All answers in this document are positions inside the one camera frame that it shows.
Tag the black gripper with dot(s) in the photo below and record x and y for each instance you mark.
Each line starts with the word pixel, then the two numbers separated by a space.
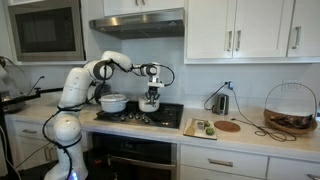
pixel 153 92

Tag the cream white saucepan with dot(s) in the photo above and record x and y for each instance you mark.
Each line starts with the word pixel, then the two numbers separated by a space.
pixel 144 107

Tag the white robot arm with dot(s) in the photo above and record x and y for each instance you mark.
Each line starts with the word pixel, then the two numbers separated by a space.
pixel 66 124

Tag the black gas cooktop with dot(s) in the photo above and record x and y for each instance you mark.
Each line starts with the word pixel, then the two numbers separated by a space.
pixel 167 116

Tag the white dutch oven with lid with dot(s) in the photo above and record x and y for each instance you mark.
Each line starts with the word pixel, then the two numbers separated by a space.
pixel 113 103

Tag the wooden spatula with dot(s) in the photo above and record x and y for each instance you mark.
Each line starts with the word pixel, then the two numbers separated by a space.
pixel 190 131

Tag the wooden cutting board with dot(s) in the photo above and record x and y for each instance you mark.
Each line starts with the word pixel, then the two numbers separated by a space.
pixel 199 133

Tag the small grey cup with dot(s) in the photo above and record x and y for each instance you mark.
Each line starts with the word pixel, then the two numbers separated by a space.
pixel 200 125

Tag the green lime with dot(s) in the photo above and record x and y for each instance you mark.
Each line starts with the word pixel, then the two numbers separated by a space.
pixel 209 131

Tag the stainless electric kettle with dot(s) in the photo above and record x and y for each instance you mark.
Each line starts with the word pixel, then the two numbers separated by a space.
pixel 221 105

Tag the black built-in oven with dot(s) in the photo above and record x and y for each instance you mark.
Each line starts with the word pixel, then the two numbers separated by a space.
pixel 115 157

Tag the stainless range hood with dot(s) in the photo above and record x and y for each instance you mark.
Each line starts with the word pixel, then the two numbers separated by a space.
pixel 155 24

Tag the round wooden trivet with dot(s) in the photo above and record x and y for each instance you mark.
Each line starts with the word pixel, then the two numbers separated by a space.
pixel 227 126

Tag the white lower drawers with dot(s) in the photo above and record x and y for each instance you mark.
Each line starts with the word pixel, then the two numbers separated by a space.
pixel 202 163

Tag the white upper cabinets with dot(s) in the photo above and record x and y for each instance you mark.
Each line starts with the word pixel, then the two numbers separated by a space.
pixel 229 31

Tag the built-in microwave oven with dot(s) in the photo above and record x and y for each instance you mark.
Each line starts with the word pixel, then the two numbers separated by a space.
pixel 47 30

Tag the wall power outlet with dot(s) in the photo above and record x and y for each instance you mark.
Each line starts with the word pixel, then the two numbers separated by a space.
pixel 229 85

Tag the wicker basket with wire handle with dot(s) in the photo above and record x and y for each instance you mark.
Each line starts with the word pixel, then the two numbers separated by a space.
pixel 293 124

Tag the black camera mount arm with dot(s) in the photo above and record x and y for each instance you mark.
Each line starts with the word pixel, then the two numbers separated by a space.
pixel 24 98

